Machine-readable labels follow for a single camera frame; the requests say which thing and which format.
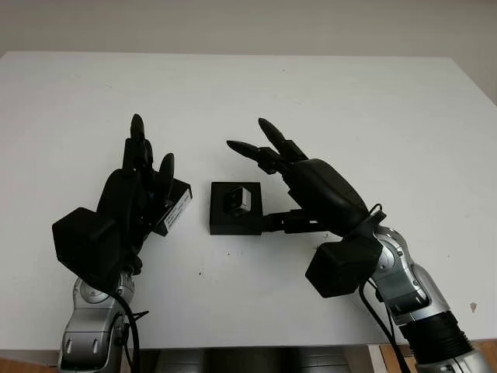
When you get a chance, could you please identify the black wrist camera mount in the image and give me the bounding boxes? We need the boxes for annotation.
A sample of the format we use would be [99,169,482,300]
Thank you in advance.
[51,207,129,292]
[305,232,384,299]

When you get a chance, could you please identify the small silver black-faced camera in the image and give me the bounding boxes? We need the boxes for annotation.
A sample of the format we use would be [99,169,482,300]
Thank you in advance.
[224,186,252,217]

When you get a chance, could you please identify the black box lid with label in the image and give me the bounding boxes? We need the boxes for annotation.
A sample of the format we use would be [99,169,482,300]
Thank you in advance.
[151,178,193,237]

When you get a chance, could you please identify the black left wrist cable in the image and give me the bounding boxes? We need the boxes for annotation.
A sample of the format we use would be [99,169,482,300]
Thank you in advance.
[112,291,151,373]

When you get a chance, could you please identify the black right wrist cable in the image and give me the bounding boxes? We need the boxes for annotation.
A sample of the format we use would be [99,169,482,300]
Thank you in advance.
[359,204,408,373]

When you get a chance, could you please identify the grey robot torso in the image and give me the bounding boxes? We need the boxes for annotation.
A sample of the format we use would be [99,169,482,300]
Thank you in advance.
[139,347,370,373]

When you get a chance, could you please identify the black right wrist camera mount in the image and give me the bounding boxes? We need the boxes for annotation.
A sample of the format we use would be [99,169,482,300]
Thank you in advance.
[305,232,384,299]

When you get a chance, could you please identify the black box base with insert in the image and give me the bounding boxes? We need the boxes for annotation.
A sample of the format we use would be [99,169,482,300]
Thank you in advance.
[208,180,265,236]

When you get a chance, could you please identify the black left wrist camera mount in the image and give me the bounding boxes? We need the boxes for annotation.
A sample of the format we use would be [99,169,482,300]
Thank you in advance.
[51,207,129,292]

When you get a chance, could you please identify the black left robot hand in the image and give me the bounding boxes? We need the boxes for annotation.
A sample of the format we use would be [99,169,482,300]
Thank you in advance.
[95,113,176,276]

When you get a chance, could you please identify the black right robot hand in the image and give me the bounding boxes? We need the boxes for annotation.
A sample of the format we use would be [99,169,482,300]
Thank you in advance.
[226,117,370,238]

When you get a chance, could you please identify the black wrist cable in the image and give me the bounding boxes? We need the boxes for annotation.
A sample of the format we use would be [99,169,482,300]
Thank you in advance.
[359,204,408,373]
[112,291,151,373]

